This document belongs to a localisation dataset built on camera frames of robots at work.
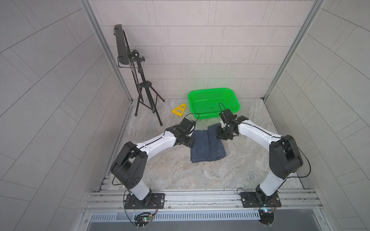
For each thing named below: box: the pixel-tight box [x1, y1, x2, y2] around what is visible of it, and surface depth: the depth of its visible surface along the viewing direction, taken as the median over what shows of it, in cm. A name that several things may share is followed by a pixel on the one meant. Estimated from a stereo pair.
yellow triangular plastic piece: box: [171, 102, 187, 117], surface depth 111 cm
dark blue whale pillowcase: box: [190, 123, 227, 164], surface depth 88 cm
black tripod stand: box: [127, 49, 165, 126], surface depth 92 cm
